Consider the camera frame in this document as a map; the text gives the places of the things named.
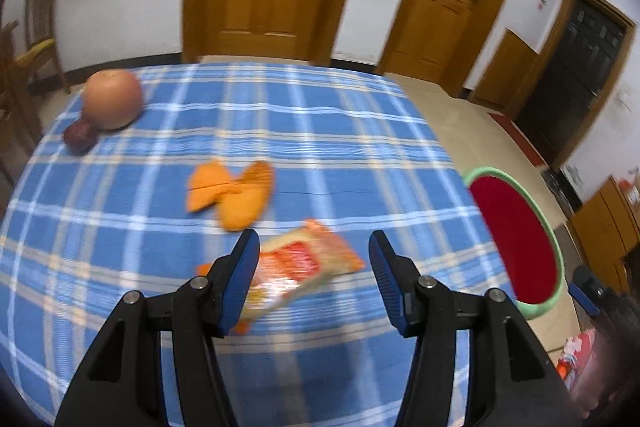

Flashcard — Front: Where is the red date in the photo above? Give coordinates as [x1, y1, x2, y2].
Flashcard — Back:
[63, 121, 98, 156]

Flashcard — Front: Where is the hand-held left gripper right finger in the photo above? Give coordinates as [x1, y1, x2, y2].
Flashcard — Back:
[368, 230, 583, 427]

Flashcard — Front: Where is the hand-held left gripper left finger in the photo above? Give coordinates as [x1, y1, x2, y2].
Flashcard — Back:
[54, 228, 262, 427]

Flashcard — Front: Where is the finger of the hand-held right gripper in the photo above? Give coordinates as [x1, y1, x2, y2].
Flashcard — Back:
[570, 266, 606, 318]

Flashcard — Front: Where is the cardboard box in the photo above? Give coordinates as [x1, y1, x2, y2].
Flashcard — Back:
[617, 179, 640, 208]

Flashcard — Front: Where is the wooden chair with cushion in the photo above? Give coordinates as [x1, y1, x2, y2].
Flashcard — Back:
[25, 0, 71, 95]

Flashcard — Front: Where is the orange snack wrapper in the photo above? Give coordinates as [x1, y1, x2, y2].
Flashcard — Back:
[239, 219, 367, 323]

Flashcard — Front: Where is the blue plaid tablecloth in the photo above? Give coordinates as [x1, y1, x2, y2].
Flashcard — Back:
[0, 62, 516, 427]

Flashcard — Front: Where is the dark entrance door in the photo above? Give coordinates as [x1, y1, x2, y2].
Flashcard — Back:
[512, 0, 638, 170]

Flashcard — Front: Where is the yellow chair cushion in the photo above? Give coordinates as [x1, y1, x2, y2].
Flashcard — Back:
[15, 38, 56, 62]

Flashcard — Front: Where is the patterned clothing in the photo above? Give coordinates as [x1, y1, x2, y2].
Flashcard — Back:
[555, 317, 640, 427]

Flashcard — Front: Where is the watermelon pattern basket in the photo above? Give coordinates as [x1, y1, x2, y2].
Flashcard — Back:
[462, 167, 566, 320]

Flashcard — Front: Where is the wooden cabinet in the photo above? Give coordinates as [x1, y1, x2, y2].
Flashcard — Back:
[570, 177, 640, 298]

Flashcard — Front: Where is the red doormat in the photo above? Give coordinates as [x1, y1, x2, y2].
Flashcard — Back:
[487, 109, 548, 168]

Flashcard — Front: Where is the small wooden cupboard door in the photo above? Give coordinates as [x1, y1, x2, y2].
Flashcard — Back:
[470, 28, 541, 112]

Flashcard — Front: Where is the wooden door with handle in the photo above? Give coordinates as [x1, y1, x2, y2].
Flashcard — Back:
[377, 0, 528, 98]

